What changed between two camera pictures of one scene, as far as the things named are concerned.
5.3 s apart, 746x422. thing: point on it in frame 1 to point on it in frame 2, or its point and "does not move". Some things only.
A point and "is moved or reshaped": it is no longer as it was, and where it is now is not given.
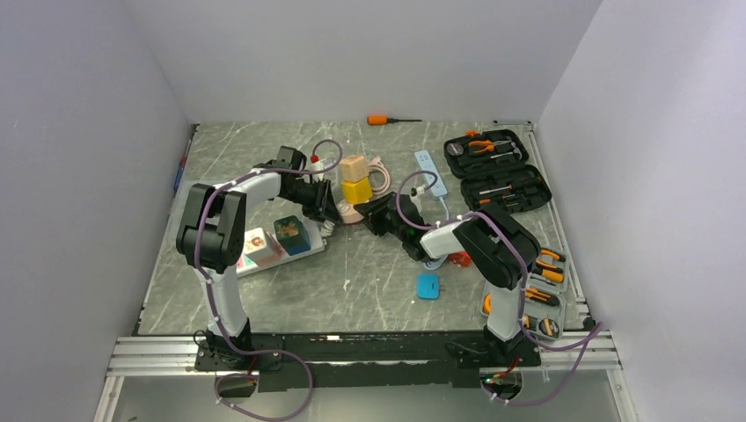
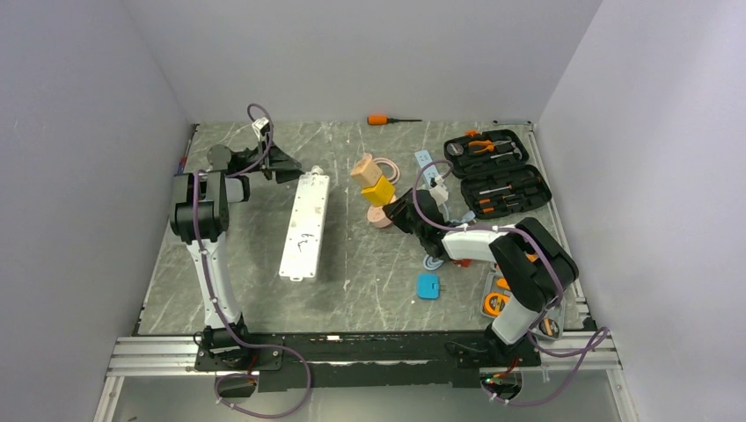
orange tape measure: (487, 303) does not move
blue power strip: (427, 163) does not move
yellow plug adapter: (358, 192) is moved or reshaped
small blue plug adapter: (427, 287) does not move
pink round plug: (350, 214) is moved or reshaped
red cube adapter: (462, 258) does not move
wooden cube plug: (354, 167) is moved or reshaped
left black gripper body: (312, 197) to (257, 160)
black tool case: (492, 164) does not move
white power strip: (317, 242) to (303, 246)
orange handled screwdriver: (378, 120) does not move
